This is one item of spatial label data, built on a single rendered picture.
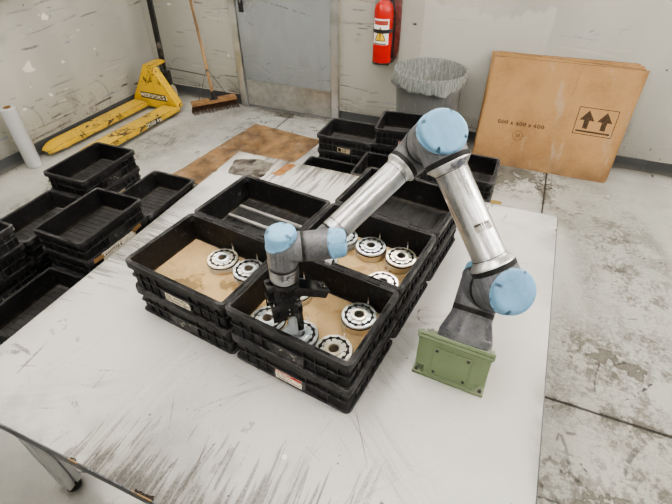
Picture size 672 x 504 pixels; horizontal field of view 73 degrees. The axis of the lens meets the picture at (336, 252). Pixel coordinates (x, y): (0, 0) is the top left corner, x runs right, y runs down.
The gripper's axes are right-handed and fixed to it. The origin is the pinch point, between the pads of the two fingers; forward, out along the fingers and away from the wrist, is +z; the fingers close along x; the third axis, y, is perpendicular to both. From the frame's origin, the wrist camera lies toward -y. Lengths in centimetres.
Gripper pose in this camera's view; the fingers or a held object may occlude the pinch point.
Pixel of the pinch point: (297, 327)
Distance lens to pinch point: 130.8
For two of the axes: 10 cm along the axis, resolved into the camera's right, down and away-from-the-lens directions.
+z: 0.1, 7.7, 6.4
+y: -9.2, 2.6, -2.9
